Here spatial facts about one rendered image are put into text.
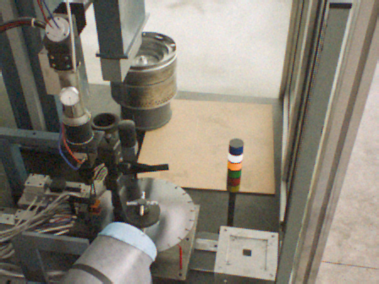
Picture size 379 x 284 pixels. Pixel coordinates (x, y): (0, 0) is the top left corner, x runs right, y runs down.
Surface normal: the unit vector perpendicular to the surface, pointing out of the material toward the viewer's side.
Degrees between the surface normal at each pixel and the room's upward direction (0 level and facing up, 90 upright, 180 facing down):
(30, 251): 90
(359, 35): 90
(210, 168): 0
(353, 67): 90
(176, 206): 0
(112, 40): 90
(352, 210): 0
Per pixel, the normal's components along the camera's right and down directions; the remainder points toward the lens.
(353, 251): -0.04, -0.75
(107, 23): -0.19, 0.65
